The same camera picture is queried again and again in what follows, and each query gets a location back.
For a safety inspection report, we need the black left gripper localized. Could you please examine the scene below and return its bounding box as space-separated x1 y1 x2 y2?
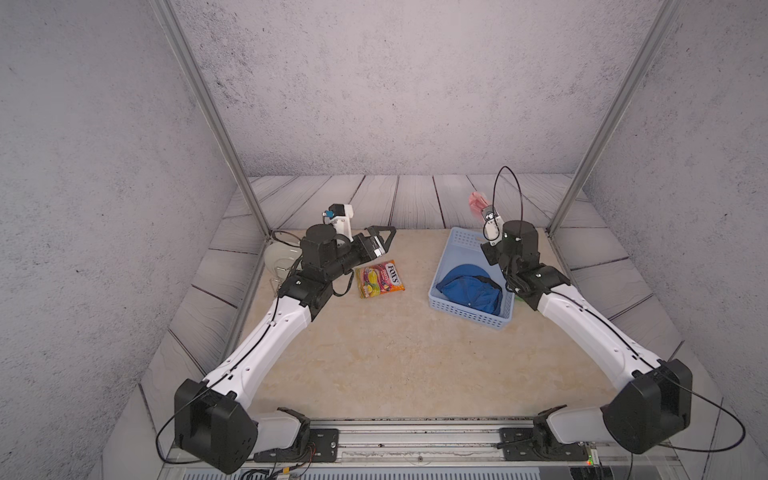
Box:
320 226 394 286

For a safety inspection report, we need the pink baseball cap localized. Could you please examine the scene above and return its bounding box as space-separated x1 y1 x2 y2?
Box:
469 191 491 222

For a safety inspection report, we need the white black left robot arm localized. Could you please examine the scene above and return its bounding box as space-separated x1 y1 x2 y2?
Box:
168 224 396 474

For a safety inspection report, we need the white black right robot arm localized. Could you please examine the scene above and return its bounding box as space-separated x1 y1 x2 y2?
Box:
482 215 693 454

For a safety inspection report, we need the blue baseball cap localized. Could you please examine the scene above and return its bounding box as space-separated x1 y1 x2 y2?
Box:
436 264 503 316

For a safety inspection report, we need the Fox's fruit candy bag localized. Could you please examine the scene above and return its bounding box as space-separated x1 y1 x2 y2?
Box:
355 260 406 299

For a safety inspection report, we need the light blue plastic basket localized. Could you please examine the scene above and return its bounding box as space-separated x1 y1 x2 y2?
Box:
428 227 515 330

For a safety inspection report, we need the white plate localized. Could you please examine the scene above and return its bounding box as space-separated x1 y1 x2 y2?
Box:
264 242 301 280

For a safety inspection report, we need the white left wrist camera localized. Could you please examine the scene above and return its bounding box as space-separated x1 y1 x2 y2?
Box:
322 203 354 239

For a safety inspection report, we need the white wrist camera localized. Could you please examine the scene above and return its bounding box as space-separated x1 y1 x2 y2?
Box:
322 203 354 239
482 205 504 246

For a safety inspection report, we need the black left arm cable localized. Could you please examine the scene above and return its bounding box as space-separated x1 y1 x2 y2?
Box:
155 230 355 466

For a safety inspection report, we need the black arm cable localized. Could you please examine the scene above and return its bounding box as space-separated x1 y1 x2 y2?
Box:
491 166 747 454
155 230 355 466

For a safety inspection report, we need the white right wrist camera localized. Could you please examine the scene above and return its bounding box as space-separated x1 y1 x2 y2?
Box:
482 205 504 246

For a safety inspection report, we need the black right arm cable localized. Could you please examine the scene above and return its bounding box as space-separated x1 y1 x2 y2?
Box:
491 166 747 454

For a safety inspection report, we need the aluminium left corner post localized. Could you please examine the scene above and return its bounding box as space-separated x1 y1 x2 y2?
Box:
150 0 270 235

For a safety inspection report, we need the aluminium corner post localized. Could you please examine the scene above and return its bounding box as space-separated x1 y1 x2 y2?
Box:
546 0 682 238
150 0 270 235

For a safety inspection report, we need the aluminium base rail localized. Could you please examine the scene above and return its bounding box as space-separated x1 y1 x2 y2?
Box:
230 417 688 479

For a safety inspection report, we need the aluminium right corner post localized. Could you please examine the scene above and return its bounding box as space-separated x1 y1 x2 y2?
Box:
546 0 682 238

